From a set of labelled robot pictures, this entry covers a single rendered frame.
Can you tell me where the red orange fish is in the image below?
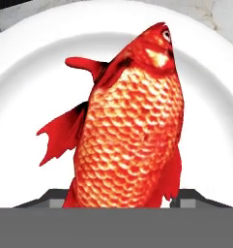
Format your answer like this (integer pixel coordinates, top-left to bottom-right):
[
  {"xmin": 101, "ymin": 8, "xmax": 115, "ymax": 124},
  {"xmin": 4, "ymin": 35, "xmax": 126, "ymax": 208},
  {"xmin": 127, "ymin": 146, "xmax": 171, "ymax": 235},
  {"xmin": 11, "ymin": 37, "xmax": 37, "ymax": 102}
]
[{"xmin": 36, "ymin": 21, "xmax": 186, "ymax": 209}]

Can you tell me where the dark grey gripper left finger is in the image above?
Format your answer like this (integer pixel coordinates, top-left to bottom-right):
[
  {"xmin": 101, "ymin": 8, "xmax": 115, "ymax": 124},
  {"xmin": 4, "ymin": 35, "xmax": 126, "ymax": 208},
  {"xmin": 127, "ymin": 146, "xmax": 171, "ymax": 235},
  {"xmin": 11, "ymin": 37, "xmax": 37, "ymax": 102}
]
[{"xmin": 13, "ymin": 188, "xmax": 71, "ymax": 209}]

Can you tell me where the white round plate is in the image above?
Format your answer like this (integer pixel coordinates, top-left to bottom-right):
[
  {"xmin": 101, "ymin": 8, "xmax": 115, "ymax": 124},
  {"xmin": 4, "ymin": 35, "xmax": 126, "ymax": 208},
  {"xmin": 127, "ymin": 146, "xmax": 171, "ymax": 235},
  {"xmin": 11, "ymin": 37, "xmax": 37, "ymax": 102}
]
[{"xmin": 0, "ymin": 0, "xmax": 233, "ymax": 209}]

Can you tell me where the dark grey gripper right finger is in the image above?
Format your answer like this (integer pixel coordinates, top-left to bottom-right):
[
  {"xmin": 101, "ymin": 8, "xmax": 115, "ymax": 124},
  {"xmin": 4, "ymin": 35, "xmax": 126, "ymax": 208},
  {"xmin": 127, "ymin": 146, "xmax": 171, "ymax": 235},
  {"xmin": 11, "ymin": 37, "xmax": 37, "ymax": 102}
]
[{"xmin": 169, "ymin": 188, "xmax": 233, "ymax": 209}]

